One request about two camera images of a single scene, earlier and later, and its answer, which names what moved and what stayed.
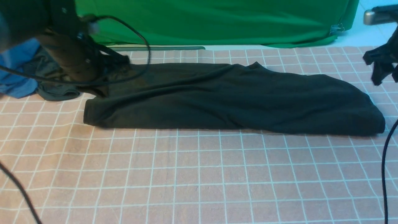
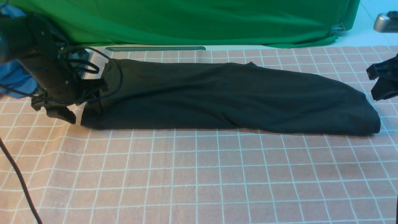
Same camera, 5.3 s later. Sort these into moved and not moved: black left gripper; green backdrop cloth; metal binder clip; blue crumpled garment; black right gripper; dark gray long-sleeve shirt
Moved: black left gripper; black right gripper
Not moved: metal binder clip; dark gray long-sleeve shirt; blue crumpled garment; green backdrop cloth
